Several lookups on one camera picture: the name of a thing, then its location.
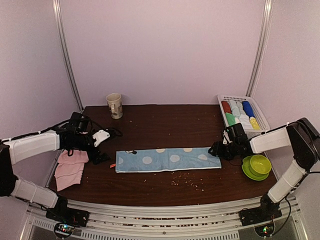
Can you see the light blue rolled towel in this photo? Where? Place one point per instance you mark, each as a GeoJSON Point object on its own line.
{"type": "Point", "coordinates": [236, 108]}

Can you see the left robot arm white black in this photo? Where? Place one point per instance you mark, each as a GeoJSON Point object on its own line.
{"type": "Point", "coordinates": [79, 132]}

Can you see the right aluminium frame post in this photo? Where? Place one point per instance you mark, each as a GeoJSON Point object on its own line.
{"type": "Point", "coordinates": [261, 48]}

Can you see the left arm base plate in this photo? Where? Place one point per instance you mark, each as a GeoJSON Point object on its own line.
{"type": "Point", "coordinates": [70, 216]}

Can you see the white rolled towel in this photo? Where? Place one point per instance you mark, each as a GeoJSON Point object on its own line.
{"type": "Point", "coordinates": [245, 122]}

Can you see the left aluminium frame post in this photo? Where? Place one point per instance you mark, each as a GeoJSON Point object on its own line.
{"type": "Point", "coordinates": [65, 52]}

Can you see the circuit board with leds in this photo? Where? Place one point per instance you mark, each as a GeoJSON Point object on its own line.
{"type": "Point", "coordinates": [265, 230]}
{"type": "Point", "coordinates": [63, 230]}

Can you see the white plastic basket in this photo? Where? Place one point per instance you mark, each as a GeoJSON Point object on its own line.
{"type": "Point", "coordinates": [262, 121]}

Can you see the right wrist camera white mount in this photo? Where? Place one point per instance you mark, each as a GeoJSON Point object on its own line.
{"type": "Point", "coordinates": [234, 134]}

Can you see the blue polka dot towel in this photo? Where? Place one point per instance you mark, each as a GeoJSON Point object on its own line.
{"type": "Point", "coordinates": [165, 160]}

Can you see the left circuit board with leds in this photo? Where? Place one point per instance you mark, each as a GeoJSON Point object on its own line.
{"type": "Point", "coordinates": [63, 230]}

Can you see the green rolled towel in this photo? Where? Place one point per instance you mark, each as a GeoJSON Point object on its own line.
{"type": "Point", "coordinates": [231, 120]}

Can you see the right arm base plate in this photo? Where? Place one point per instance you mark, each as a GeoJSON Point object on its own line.
{"type": "Point", "coordinates": [254, 216]}

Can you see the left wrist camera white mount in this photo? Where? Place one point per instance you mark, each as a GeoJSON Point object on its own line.
{"type": "Point", "coordinates": [99, 137]}

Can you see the green plastic plate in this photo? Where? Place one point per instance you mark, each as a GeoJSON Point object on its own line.
{"type": "Point", "coordinates": [246, 169]}

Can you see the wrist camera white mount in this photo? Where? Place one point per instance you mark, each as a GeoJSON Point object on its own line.
{"type": "Point", "coordinates": [234, 134]}
{"type": "Point", "coordinates": [99, 137]}

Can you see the green plastic bowl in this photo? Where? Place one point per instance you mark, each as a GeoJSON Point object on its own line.
{"type": "Point", "coordinates": [259, 165]}

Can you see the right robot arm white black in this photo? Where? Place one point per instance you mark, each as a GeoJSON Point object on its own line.
{"type": "Point", "coordinates": [297, 142]}

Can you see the right circuit board with leds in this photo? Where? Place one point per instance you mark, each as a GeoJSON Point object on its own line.
{"type": "Point", "coordinates": [265, 230]}

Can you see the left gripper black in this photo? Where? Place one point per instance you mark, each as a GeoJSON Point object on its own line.
{"type": "Point", "coordinates": [98, 159]}

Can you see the yellow rolled towel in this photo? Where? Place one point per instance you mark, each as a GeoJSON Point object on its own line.
{"type": "Point", "coordinates": [254, 123]}

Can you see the beige ceramic mug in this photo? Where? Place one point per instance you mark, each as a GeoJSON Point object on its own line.
{"type": "Point", "coordinates": [114, 102]}

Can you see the pink towel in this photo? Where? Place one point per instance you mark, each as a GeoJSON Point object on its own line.
{"type": "Point", "coordinates": [70, 169]}

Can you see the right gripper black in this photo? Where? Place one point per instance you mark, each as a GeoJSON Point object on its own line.
{"type": "Point", "coordinates": [217, 150]}

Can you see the dark blue rolled towel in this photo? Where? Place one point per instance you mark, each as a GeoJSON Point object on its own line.
{"type": "Point", "coordinates": [248, 109]}

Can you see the aluminium front rail frame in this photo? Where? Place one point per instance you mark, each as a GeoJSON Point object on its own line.
{"type": "Point", "coordinates": [217, 221]}

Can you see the aluminium frame post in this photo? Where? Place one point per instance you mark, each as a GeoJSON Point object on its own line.
{"type": "Point", "coordinates": [261, 48]}
{"type": "Point", "coordinates": [65, 52]}

